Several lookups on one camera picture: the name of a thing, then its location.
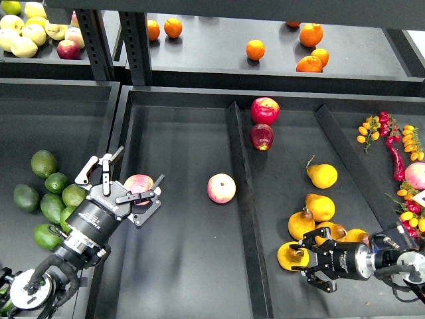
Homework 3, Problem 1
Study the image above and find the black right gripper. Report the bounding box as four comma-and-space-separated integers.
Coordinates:
290, 227, 372, 293

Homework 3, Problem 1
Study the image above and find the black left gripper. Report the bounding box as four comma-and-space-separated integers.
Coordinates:
65, 145, 165, 251

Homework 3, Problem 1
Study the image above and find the yellow pear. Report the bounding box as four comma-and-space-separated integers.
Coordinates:
305, 155, 338, 189
305, 193, 335, 222
343, 229, 369, 245
277, 241, 309, 271
288, 207, 315, 240
315, 221, 347, 245

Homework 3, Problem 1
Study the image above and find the dark green avocado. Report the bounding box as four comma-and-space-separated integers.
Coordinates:
44, 172, 69, 194

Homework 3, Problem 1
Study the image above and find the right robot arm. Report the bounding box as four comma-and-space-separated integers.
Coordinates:
289, 227, 424, 303

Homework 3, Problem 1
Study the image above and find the light green avocado upper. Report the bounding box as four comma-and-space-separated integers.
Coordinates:
62, 184, 86, 208

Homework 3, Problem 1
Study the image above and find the light green avocado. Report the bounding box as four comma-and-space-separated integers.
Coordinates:
60, 207, 75, 234
62, 184, 86, 208

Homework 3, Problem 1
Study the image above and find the light green avocado lower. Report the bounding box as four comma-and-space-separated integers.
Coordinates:
60, 207, 75, 234

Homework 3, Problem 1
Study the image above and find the green avocado middle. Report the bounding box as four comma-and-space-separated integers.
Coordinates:
41, 193, 66, 225

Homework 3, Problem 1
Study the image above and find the green avocado top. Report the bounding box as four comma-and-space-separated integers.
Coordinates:
31, 150, 58, 179

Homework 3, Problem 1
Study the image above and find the green avocado bottom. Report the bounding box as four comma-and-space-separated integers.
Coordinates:
33, 223, 62, 251

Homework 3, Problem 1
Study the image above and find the dark avocado far left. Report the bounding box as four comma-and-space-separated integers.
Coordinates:
13, 184, 41, 212

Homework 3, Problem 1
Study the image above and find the pink apple left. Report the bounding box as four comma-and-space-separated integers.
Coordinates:
124, 174, 154, 194

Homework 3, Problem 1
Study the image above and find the black left tray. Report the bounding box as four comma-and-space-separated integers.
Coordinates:
1, 78, 120, 272

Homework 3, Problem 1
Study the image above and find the black tray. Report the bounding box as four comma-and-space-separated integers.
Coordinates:
88, 86, 424, 318
1, 78, 120, 272

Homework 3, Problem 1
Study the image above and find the mixed cherry tomato cluster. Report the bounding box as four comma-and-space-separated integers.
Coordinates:
386, 180, 424, 239

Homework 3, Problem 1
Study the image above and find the pink apple centre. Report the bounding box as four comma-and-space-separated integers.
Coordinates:
207, 173, 236, 204

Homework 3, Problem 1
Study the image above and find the red chili pepper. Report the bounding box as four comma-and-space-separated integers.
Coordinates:
386, 136, 405, 181

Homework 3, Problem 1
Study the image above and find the pink peach right edge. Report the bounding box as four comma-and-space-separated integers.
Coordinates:
405, 162, 425, 190

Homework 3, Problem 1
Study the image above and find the black middle tray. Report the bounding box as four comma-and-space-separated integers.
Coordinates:
88, 86, 424, 318

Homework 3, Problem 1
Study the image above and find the orange cherry tomato bunch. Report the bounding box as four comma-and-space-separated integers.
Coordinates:
356, 116, 381, 153

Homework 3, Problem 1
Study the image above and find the dark red apple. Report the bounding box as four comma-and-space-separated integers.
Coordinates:
249, 124, 274, 152

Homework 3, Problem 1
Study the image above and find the yellow cherry tomato bunch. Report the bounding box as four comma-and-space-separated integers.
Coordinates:
402, 125, 424, 161

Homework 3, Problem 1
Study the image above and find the red cherry tomato bunch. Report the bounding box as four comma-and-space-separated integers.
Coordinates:
379, 111, 402, 143

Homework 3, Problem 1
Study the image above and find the red apple on shelf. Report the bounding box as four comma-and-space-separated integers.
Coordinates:
56, 39, 81, 60

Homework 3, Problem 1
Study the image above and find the bright red apple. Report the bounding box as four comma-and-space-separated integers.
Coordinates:
250, 97, 280, 126

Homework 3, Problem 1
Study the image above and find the pink apple on shelf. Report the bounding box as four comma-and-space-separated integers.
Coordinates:
65, 27, 85, 49

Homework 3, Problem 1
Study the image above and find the orange left edge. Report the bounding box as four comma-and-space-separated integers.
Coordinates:
147, 19, 161, 41

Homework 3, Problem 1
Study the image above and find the pile of yellow apples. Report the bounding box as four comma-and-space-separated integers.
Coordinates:
1, 1, 68, 58

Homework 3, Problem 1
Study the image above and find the orange front right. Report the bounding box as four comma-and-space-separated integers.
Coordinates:
296, 55, 323, 73

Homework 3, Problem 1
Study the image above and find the black upper shelf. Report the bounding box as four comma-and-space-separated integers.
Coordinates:
1, 1, 424, 96

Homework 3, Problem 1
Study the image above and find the black shelf post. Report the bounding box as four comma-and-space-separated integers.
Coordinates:
119, 11, 153, 86

